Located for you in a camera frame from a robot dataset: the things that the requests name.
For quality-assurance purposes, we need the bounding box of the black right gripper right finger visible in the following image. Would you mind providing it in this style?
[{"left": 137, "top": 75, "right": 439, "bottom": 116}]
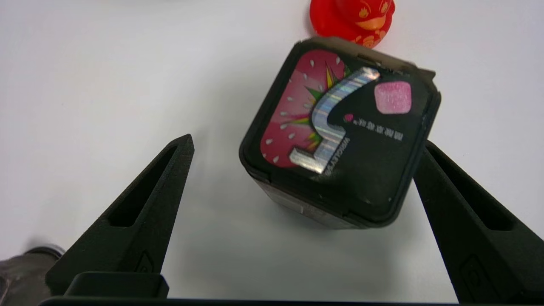
[{"left": 413, "top": 140, "right": 544, "bottom": 304}]

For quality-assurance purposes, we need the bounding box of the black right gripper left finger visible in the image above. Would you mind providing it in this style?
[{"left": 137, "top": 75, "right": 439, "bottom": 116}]
[{"left": 46, "top": 134, "right": 195, "bottom": 298}]

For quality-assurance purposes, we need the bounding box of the black pink gum box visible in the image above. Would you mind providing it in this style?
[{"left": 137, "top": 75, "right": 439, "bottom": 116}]
[{"left": 239, "top": 36, "right": 442, "bottom": 230}]

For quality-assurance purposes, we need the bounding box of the grey coffee capsule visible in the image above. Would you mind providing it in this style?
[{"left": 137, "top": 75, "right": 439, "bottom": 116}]
[{"left": 0, "top": 246, "right": 65, "bottom": 306}]

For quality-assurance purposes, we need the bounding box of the red rubber duck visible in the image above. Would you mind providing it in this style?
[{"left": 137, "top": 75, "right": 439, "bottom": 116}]
[{"left": 309, "top": 0, "right": 396, "bottom": 48}]

